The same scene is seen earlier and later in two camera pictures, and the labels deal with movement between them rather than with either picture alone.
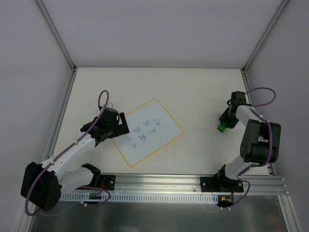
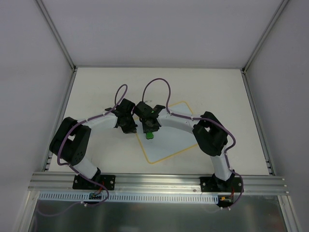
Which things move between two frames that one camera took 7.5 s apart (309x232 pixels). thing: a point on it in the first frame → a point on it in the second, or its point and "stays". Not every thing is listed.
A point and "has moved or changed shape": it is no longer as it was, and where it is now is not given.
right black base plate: (214, 184) stays
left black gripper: (121, 129) → (127, 127)
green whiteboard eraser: (221, 127) has moved or changed shape
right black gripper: (225, 119) → (149, 128)
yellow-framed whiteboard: (151, 127) has moved or changed shape
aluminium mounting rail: (182, 184) stays
